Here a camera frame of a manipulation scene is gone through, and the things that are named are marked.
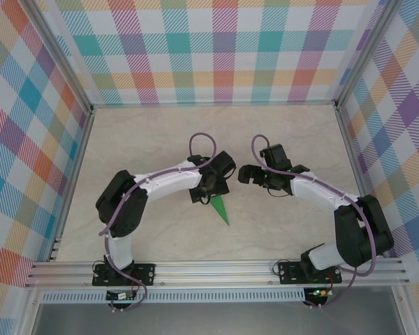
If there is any grey metal panel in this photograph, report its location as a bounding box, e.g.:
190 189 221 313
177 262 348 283
31 302 406 335

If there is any slotted metal cable tray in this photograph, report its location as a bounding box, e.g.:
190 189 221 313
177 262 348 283
38 288 307 304

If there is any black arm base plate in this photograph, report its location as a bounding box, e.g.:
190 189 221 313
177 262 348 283
91 263 157 287
277 260 342 285

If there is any aluminium corner post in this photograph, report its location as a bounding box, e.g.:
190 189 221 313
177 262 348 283
334 0 404 111
27 0 95 112

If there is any aluminium side rail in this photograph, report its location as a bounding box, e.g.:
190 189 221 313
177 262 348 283
47 106 97 262
335 104 385 258

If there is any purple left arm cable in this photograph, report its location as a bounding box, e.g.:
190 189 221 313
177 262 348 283
98 132 217 313

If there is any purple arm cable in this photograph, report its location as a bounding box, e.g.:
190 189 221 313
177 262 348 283
98 132 217 313
251 134 377 310

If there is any green paper sheet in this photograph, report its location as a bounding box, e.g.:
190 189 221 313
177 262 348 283
209 194 230 227

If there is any black round cable mount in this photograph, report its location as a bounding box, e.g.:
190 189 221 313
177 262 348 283
108 300 133 313

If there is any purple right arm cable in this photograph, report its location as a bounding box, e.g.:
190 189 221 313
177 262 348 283
251 134 377 310

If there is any wide aluminium frame rail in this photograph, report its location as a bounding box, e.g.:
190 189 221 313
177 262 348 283
24 260 411 288

